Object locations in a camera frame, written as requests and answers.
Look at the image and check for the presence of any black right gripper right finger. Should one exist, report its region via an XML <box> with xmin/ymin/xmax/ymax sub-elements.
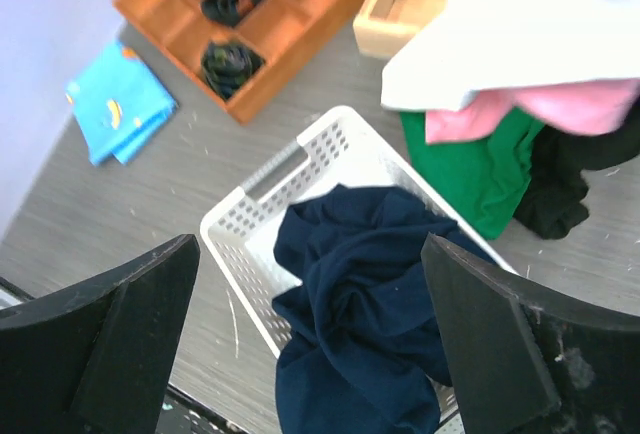
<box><xmin>422</xmin><ymin>235</ymin><xmax>639</xmax><ymax>433</ymax></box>

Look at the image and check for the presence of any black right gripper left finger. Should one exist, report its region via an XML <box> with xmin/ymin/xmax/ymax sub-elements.
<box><xmin>1</xmin><ymin>234</ymin><xmax>200</xmax><ymax>433</ymax></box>

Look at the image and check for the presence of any navy blue t shirt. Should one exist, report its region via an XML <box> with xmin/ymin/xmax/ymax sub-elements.
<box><xmin>272</xmin><ymin>185</ymin><xmax>483</xmax><ymax>434</ymax></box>

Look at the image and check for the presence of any black t shirt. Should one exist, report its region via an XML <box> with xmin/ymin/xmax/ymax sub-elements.
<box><xmin>514</xmin><ymin>102</ymin><xmax>639</xmax><ymax>240</ymax></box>

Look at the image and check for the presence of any green t shirt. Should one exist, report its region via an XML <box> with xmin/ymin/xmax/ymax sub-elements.
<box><xmin>400</xmin><ymin>108</ymin><xmax>544</xmax><ymax>240</ymax></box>

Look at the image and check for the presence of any pink t shirt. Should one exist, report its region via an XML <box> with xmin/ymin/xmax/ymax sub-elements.
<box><xmin>425</xmin><ymin>79</ymin><xmax>639</xmax><ymax>144</ymax></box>

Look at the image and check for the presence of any white t shirt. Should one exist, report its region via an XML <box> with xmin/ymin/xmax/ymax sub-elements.
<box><xmin>380</xmin><ymin>0</ymin><xmax>639</xmax><ymax>111</ymax></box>

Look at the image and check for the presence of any blue folded cloth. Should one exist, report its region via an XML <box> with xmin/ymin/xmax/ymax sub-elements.
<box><xmin>65</xmin><ymin>40</ymin><xmax>178</xmax><ymax>166</ymax></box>

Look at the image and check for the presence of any white plastic basket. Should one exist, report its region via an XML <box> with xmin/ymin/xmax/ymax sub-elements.
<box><xmin>200</xmin><ymin>106</ymin><xmax>502</xmax><ymax>433</ymax></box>

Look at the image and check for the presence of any orange wooden compartment tray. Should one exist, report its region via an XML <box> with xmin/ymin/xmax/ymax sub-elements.
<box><xmin>113</xmin><ymin>0</ymin><xmax>364</xmax><ymax>124</ymax></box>

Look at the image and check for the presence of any wooden clothes rack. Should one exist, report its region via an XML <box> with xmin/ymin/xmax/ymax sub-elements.
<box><xmin>353</xmin><ymin>0</ymin><xmax>447</xmax><ymax>60</ymax></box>

